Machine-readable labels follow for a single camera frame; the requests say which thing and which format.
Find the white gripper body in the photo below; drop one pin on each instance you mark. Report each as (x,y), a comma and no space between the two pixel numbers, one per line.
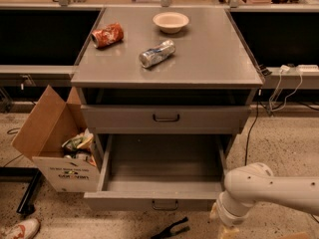
(231,218)

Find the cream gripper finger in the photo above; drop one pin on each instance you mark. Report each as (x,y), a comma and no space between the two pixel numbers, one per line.
(213,212)
(228,232)

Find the grey drawer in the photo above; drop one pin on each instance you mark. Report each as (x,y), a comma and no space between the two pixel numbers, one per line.
(160,172)
(166,119)

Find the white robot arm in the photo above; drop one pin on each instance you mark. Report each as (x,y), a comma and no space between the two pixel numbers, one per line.
(245,186)

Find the grey top drawer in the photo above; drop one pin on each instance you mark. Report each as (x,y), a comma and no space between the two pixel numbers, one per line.
(166,119)

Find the grey drawer cabinet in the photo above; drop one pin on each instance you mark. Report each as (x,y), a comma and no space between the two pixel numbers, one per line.
(210,67)

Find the cardboard box with trash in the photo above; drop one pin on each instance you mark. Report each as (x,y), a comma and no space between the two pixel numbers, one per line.
(45,139)

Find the white power strip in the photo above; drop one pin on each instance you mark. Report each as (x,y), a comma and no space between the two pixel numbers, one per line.
(308,68)

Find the crushed silver soda can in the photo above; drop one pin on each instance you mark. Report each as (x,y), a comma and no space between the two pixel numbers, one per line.
(157,54)

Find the black metal stand leg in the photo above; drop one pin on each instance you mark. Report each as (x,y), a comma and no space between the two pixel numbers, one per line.
(29,175)

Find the white orange sneaker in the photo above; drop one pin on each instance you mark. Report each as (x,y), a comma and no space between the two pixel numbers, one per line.
(26,229)

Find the white paper bowl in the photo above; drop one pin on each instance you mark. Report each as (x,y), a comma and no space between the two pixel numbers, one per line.
(170,22)

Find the crushed orange soda can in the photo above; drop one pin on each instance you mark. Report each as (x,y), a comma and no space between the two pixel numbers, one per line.
(108,35)

